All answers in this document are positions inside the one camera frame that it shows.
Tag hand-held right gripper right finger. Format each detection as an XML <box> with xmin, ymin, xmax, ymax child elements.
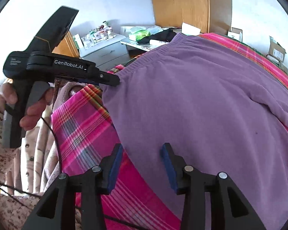
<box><xmin>160</xmin><ymin>142</ymin><xmax>267</xmax><ymax>230</ymax></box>

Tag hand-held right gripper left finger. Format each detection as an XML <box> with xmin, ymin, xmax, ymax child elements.
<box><xmin>23</xmin><ymin>143</ymin><xmax>124</xmax><ymax>230</ymax></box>

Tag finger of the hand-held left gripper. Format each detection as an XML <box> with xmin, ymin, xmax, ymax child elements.
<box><xmin>78</xmin><ymin>78</ymin><xmax>102</xmax><ymax>86</ymax></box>
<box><xmin>96</xmin><ymin>70</ymin><xmax>121</xmax><ymax>87</ymax></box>

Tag purple fleece pants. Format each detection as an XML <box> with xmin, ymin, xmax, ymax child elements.
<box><xmin>101</xmin><ymin>32</ymin><xmax>288</xmax><ymax>230</ymax></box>

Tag person's left hand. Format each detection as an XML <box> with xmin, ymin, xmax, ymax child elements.
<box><xmin>0</xmin><ymin>81</ymin><xmax>55</xmax><ymax>131</ymax></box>

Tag wooden headboard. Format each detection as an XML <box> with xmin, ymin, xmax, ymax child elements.
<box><xmin>51</xmin><ymin>31</ymin><xmax>81</xmax><ymax>58</ymax></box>

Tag white nightstand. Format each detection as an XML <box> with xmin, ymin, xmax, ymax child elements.
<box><xmin>79</xmin><ymin>34</ymin><xmax>132</xmax><ymax>72</ymax></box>

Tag group of toiletry bottles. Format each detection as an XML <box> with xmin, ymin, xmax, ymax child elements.
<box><xmin>82</xmin><ymin>20</ymin><xmax>116</xmax><ymax>46</ymax></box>

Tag plaid bed sheet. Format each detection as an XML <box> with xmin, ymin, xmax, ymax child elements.
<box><xmin>51</xmin><ymin>32</ymin><xmax>288</xmax><ymax>230</ymax></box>

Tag green tissue pack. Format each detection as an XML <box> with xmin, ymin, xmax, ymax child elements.
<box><xmin>128</xmin><ymin>29</ymin><xmax>151</xmax><ymax>41</ymax></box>

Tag white plastic bag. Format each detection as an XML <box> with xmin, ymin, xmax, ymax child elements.
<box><xmin>130</xmin><ymin>25</ymin><xmax>165</xmax><ymax>36</ymax></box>

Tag black cloth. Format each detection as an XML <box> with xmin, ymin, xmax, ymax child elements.
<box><xmin>137</xmin><ymin>29</ymin><xmax>177</xmax><ymax>45</ymax></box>

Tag white flat box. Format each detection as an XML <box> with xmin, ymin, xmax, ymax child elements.
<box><xmin>181</xmin><ymin>22</ymin><xmax>201</xmax><ymax>35</ymax></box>

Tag wooden wardrobe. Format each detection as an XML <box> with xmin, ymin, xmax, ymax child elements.
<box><xmin>149</xmin><ymin>0</ymin><xmax>232</xmax><ymax>35</ymax></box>

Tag white cardboard box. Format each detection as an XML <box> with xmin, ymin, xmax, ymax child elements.
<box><xmin>228</xmin><ymin>27</ymin><xmax>243</xmax><ymax>42</ymax></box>

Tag brown cardboard box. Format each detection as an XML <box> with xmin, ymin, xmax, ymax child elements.
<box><xmin>268</xmin><ymin>35</ymin><xmax>287</xmax><ymax>63</ymax></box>

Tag black cable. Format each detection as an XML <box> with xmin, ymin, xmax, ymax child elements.
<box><xmin>0</xmin><ymin>116</ymin><xmax>149</xmax><ymax>230</ymax></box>

